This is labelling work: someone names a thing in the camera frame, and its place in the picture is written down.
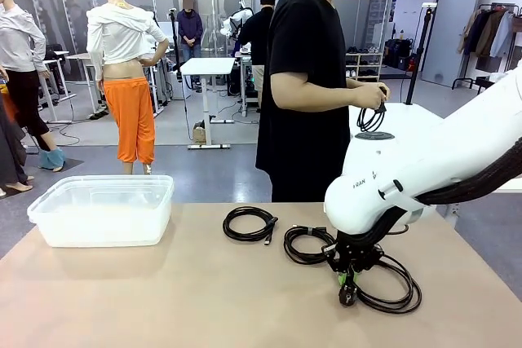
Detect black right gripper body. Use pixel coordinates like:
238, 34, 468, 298
324, 240, 385, 275

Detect thick black power cable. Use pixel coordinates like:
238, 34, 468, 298
336, 253, 423, 315

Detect black USB cable coil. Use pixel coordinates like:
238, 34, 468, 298
222, 205, 280, 249

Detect black looped cable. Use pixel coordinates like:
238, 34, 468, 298
356, 86, 387, 134

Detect person's right forearm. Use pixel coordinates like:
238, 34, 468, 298
270, 73, 364, 112

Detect person's right hand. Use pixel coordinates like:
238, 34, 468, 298
353, 89, 387, 111

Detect person's left hand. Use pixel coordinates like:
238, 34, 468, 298
365, 81, 392, 99

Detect large white table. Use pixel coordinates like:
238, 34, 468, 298
348, 101, 522, 218

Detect person in black T-shirt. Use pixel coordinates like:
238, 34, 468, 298
254, 0, 352, 204

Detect wooden shoe rack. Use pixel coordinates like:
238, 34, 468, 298
345, 51, 385, 82

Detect black bags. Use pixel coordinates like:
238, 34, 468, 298
384, 37, 418, 72

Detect small white standing desk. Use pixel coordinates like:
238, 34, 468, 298
179, 56, 237, 151

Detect clear plastic storage bin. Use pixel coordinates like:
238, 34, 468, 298
26, 174, 175, 249

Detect person with black beanie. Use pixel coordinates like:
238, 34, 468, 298
237, 0, 279, 113

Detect clothes rack with coats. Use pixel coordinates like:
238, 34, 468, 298
451, 2, 522, 90

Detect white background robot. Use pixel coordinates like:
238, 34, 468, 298
219, 4, 254, 42

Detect person in dark hoodie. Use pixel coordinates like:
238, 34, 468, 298
175, 0, 205, 64

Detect mannequin with orange pants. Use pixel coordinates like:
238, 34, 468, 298
86, 0, 170, 176

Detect mannequin with black pants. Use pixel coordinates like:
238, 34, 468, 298
0, 0, 66, 172

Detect black braided cable sleeve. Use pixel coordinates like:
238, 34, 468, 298
336, 146, 522, 255

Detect black camera pole stand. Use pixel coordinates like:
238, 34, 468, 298
404, 2, 438, 106

